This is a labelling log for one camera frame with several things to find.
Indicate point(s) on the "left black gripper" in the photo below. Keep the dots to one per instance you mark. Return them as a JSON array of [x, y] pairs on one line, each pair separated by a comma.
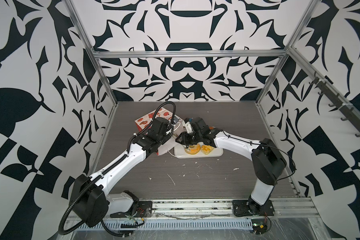
[[166, 135]]

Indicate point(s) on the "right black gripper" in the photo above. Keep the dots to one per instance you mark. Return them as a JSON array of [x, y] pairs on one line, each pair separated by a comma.
[[184, 138]]

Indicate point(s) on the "orange ring fake bread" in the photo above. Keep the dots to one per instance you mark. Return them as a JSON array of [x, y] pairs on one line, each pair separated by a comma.
[[193, 149]]

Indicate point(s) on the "red white paper bag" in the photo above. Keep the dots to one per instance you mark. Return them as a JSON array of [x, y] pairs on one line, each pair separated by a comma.
[[145, 120]]

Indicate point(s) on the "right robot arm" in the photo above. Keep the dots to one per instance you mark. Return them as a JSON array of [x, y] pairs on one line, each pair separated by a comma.
[[267, 159]]

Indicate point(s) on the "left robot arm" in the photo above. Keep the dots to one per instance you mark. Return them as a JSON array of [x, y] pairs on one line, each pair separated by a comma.
[[90, 199]]

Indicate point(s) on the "pale fake bread piece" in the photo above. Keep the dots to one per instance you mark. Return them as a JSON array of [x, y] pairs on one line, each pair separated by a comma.
[[205, 149]]

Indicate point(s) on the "white plastic tray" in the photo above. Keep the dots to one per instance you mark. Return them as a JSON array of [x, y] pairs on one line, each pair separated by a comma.
[[179, 150]]

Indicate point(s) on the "small circuit board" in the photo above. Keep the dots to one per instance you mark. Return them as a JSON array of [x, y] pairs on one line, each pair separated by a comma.
[[261, 227]]

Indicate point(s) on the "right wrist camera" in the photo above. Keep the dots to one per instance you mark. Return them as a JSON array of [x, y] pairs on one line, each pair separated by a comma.
[[187, 125]]

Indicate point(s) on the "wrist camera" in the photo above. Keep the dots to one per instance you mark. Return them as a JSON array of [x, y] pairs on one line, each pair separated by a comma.
[[176, 122], [187, 125]]

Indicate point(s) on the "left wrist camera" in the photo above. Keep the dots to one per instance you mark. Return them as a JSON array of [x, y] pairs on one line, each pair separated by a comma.
[[176, 122]]

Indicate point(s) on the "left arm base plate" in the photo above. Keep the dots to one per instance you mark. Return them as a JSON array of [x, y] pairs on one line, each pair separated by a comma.
[[141, 209]]

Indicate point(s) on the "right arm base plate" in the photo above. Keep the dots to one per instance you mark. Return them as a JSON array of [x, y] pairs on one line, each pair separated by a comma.
[[246, 208]]

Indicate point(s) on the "white slotted cable duct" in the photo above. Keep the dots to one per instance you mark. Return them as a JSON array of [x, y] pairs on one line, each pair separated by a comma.
[[173, 224]]

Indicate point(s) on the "aluminium cage frame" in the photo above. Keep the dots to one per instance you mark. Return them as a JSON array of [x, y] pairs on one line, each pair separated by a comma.
[[244, 67]]

